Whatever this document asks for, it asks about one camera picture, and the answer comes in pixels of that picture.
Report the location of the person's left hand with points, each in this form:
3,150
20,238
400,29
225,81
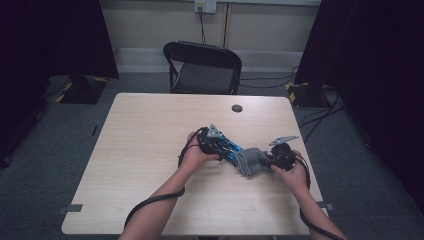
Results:
193,156

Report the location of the black folding chair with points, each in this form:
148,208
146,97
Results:
203,78

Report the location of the person's right hand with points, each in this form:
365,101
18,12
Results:
296,176

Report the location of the blue toy car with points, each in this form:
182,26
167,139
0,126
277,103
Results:
231,151

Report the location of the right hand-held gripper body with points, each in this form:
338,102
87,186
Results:
283,156

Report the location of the grey terry towel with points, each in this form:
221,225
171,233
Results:
253,161

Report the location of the grey tape strip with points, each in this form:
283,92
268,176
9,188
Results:
328,206
71,208

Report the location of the black curtain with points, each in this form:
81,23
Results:
50,40
373,66

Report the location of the white wall socket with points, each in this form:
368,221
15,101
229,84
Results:
206,6

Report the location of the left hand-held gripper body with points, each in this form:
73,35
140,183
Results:
210,143

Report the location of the black stand base yellow tape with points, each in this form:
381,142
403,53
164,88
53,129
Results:
306,96
83,91

